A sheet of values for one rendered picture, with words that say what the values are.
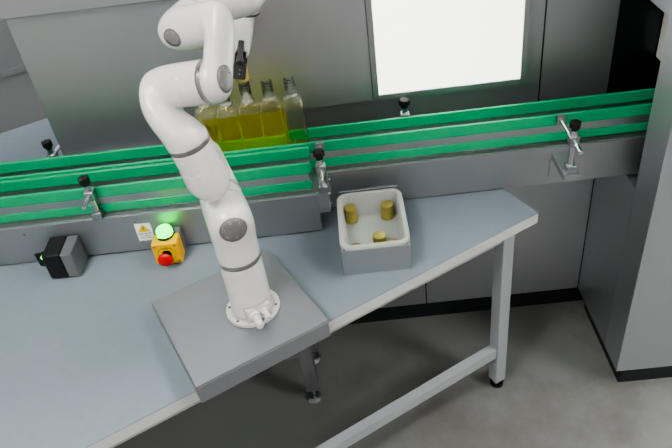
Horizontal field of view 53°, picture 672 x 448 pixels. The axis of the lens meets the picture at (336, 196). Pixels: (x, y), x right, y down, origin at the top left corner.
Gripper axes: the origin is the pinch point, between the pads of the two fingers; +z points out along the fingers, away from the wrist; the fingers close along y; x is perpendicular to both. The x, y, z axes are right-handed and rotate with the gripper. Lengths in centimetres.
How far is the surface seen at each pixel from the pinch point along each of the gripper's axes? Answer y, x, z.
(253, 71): -12.0, 3.2, 6.6
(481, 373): 11, 89, 99
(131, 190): 13.4, -25.2, 31.6
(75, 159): -4, -44, 36
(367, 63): -11.7, 33.8, 0.2
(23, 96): -182, -124, 123
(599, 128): 5, 96, 3
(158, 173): 6.0, -19.5, 30.7
